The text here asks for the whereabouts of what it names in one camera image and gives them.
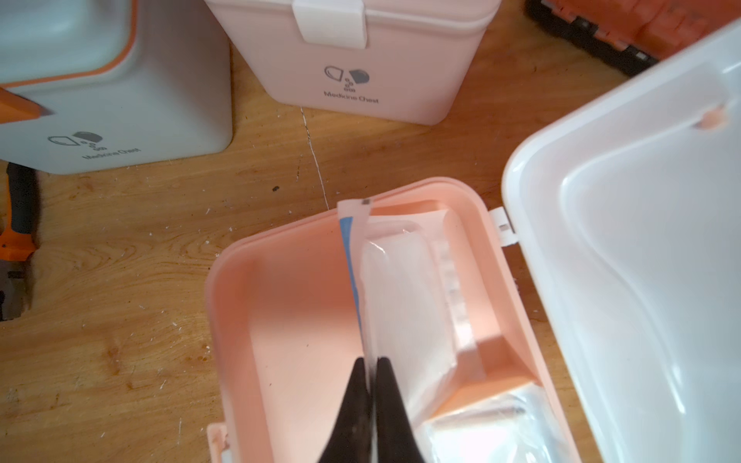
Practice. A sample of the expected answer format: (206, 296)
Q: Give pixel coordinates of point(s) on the pink medicine chest box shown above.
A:
(395, 60)

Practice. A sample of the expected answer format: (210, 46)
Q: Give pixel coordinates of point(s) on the red plastic tool case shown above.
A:
(632, 35)

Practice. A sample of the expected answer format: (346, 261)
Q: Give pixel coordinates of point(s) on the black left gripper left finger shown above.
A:
(349, 441)

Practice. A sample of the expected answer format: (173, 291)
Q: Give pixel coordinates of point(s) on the gauze packet clear wrapper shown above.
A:
(406, 267)

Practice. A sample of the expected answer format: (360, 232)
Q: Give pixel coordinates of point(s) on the grey orange medicine chest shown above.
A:
(95, 85)

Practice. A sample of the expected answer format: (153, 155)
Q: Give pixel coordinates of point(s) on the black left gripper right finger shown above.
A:
(395, 442)

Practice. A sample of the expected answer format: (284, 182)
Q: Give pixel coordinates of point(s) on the orange handled pliers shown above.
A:
(17, 239)

